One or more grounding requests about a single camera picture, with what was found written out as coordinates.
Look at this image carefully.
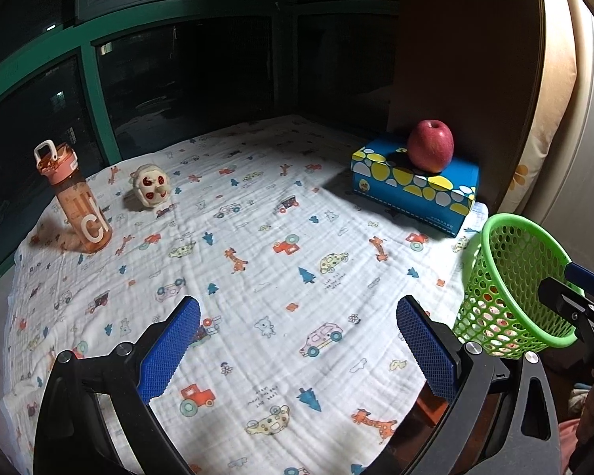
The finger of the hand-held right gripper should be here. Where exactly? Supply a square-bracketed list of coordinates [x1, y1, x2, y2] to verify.
[539, 277, 594, 372]
[564, 261, 594, 298]

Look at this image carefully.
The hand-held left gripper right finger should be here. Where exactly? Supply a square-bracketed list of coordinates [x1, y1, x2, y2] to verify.
[396, 295, 562, 475]

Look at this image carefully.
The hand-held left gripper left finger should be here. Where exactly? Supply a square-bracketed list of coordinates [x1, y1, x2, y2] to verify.
[34, 296, 201, 475]

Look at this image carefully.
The green plastic basket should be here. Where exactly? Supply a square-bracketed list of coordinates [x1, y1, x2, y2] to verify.
[450, 214, 586, 361]

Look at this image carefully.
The cream floral curtain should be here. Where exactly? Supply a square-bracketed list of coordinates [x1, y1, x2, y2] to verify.
[495, 0, 594, 268]

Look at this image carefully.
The printed white blanket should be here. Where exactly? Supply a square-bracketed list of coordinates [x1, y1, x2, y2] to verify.
[0, 114, 491, 475]

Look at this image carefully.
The pink cloth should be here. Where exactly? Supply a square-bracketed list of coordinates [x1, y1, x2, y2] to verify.
[557, 418, 592, 475]

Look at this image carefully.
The blue dotted tissue box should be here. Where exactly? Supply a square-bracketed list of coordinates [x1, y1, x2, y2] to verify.
[351, 135, 478, 237]

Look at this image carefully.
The cream plush toy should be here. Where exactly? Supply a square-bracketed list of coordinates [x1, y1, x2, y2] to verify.
[130, 164, 173, 209]

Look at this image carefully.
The orange water bottle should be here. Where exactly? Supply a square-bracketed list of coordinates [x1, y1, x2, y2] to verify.
[34, 140, 113, 254]

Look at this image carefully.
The red apple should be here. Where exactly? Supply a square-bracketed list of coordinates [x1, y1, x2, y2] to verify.
[407, 119, 455, 173]

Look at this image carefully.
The brown wooden panel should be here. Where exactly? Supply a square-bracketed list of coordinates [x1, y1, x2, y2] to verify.
[387, 0, 548, 219]

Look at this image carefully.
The green window frame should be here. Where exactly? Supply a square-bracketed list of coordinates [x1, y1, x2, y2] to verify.
[0, 0, 402, 288]

